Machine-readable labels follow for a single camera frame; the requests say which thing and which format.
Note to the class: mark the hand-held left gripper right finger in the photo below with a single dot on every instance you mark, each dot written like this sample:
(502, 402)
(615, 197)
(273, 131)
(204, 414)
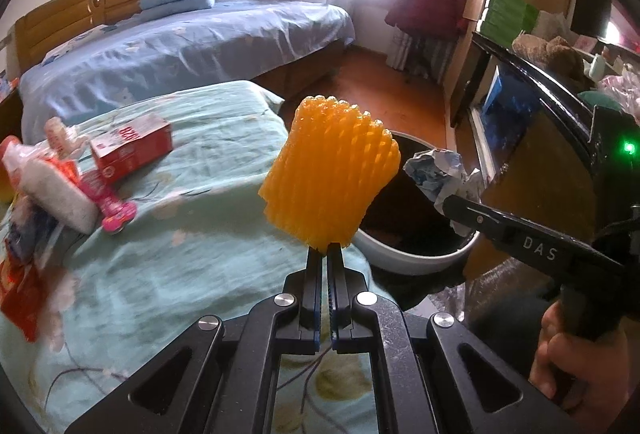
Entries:
(336, 314)

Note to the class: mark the stack of green boxes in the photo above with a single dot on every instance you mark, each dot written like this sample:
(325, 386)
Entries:
(505, 12)

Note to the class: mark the white bin with black bag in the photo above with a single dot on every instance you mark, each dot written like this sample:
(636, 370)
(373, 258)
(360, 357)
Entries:
(415, 260)

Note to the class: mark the black screen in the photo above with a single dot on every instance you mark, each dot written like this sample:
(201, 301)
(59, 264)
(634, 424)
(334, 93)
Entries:
(592, 4)

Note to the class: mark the yellow foam fruit net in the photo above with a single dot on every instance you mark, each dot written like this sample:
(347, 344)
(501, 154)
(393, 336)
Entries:
(330, 169)

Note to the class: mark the teal floral blanket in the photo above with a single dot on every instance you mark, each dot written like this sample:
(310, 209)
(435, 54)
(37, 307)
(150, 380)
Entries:
(200, 174)

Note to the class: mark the blue box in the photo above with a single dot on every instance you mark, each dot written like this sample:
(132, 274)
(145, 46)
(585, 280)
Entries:
(492, 97)

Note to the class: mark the wooden headboard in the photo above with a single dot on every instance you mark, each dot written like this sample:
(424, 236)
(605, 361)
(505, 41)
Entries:
(60, 9)

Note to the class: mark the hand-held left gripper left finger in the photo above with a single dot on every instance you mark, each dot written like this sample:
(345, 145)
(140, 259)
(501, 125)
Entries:
(314, 314)

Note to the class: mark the bed with blue sheet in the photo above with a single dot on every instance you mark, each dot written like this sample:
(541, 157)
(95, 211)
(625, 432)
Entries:
(175, 49)

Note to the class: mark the dark blue packet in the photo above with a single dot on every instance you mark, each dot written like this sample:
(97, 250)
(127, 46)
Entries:
(25, 229)

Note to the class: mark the blue white paper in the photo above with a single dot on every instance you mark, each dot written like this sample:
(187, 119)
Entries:
(435, 174)

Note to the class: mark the red carton box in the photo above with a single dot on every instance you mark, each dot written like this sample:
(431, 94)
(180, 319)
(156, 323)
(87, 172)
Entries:
(130, 149)

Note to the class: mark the white foam net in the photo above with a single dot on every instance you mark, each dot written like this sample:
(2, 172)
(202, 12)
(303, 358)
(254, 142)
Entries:
(60, 199)

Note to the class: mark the pink wrapper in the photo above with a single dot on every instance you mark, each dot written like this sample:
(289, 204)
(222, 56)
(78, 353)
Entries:
(112, 209)

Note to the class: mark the brown plush toy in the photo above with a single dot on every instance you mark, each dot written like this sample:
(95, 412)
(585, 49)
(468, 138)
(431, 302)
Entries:
(547, 54)

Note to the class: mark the wooden nightstand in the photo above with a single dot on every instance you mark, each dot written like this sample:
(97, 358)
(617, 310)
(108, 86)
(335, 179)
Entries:
(10, 114)

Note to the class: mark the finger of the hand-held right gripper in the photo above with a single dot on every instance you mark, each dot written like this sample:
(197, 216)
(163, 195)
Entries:
(465, 214)

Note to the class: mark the orange white plastic bag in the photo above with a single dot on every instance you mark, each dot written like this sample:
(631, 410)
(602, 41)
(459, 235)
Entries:
(20, 299)

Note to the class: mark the person's right hand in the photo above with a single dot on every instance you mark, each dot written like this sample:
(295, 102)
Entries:
(580, 374)

